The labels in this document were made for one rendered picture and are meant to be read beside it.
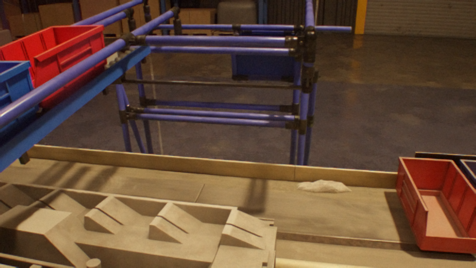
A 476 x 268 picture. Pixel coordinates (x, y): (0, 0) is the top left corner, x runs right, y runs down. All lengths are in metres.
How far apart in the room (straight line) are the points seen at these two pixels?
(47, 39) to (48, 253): 0.58
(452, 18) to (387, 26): 1.84
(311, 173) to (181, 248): 0.69
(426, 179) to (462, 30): 10.37
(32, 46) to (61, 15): 10.53
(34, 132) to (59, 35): 0.40
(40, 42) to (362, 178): 1.16
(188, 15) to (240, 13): 1.44
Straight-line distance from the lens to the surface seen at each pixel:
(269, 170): 1.36
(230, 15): 9.46
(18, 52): 1.02
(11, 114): 0.73
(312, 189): 1.31
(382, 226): 1.22
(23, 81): 0.81
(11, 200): 1.15
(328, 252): 1.08
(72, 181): 1.52
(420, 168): 1.38
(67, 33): 1.12
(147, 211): 0.97
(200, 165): 1.40
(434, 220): 1.31
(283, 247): 1.07
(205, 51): 1.39
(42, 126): 0.83
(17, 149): 0.78
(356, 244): 1.14
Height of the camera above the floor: 1.48
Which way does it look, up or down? 25 degrees down
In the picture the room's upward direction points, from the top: 1 degrees counter-clockwise
